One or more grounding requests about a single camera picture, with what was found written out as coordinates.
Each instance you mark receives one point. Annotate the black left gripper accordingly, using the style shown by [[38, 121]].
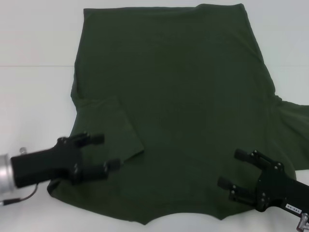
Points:
[[46, 164]]

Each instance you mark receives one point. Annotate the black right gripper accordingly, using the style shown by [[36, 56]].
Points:
[[277, 186]]

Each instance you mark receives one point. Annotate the dark green t-shirt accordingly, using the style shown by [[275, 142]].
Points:
[[181, 96]]

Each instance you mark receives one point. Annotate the silver wrist connector stub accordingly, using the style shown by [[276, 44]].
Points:
[[23, 150], [303, 220]]

